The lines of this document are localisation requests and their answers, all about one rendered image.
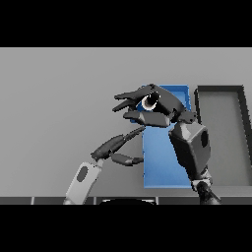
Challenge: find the dark right robot hand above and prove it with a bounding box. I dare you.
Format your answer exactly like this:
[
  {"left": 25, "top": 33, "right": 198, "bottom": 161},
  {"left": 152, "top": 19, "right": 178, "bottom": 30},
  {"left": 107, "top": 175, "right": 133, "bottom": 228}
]
[{"left": 111, "top": 83, "right": 198, "bottom": 129}]

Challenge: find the blue pipe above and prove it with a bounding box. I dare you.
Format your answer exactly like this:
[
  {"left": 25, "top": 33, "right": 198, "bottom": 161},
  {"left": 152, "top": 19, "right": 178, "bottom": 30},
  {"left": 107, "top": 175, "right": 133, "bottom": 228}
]
[{"left": 130, "top": 92, "right": 161, "bottom": 124}]

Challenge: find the blue bin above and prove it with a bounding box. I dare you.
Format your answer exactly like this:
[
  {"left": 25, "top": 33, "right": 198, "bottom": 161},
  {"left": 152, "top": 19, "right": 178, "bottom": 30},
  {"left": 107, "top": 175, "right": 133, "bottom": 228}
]
[{"left": 130, "top": 85, "right": 195, "bottom": 189}]

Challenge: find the dark grey bin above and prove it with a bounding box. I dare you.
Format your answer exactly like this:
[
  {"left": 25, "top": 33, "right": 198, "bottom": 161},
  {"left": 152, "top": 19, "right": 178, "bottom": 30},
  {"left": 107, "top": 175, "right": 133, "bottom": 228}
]
[{"left": 194, "top": 85, "right": 252, "bottom": 187}]

